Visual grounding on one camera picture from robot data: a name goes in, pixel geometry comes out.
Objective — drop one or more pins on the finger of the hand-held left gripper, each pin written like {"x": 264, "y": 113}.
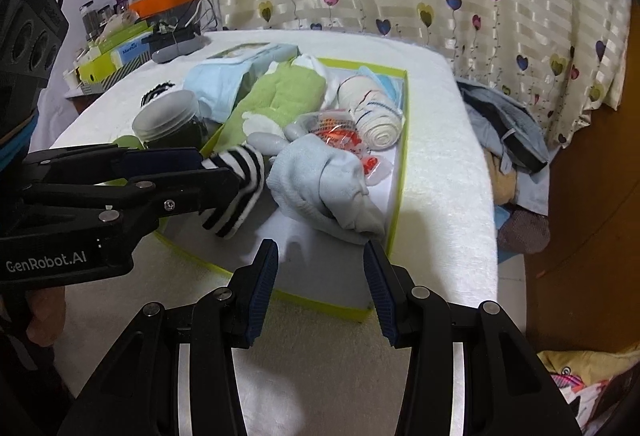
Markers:
{"x": 160, "y": 160}
{"x": 200, "y": 191}

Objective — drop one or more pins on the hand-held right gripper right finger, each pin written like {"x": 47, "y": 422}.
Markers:
{"x": 377, "y": 296}

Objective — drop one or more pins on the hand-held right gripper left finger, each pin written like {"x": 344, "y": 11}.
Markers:
{"x": 265, "y": 296}

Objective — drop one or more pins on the small black white striped sock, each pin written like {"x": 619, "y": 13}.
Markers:
{"x": 240, "y": 186}

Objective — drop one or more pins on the white box with green rim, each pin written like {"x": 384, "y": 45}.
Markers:
{"x": 325, "y": 271}

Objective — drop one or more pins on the light blue sock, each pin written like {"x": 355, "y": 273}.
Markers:
{"x": 320, "y": 181}

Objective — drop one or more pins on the green sock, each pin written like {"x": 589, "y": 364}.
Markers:
{"x": 285, "y": 96}

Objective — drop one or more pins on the orange print plastic packet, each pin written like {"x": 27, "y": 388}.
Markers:
{"x": 340, "y": 131}

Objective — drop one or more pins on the cream sock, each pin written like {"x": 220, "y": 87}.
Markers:
{"x": 372, "y": 121}

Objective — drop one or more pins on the person's left hand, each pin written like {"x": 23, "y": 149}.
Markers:
{"x": 47, "y": 316}

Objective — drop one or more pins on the grey jar with clear lid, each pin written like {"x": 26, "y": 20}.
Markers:
{"x": 167, "y": 116}

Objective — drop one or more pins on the large black white striped sock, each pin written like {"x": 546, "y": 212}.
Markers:
{"x": 157, "y": 96}

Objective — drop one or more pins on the light blue face mask pack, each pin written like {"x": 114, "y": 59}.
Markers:
{"x": 220, "y": 81}

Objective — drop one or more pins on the green yellow boxes stack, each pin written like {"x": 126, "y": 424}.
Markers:
{"x": 102, "y": 66}

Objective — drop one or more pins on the black grey headset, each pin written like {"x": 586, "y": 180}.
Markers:
{"x": 175, "y": 46}

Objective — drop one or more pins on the dark glass jar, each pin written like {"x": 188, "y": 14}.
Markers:
{"x": 92, "y": 18}

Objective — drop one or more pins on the orange basket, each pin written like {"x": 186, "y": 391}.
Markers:
{"x": 165, "y": 1}

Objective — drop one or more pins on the brown knitted sock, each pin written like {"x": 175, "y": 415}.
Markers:
{"x": 525, "y": 228}

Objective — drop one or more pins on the beige cloth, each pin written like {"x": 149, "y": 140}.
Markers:
{"x": 502, "y": 181}

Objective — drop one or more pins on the light blue cloth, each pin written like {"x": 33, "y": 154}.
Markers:
{"x": 385, "y": 83}

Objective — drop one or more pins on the yellow cloth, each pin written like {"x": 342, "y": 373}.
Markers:
{"x": 580, "y": 363}

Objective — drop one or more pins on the blue grey clothing pile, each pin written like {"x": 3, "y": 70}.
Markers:
{"x": 505, "y": 121}

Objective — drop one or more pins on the wooden wardrobe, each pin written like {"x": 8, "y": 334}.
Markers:
{"x": 590, "y": 241}

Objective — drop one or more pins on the pink printed sheet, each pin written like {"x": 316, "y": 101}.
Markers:
{"x": 580, "y": 401}

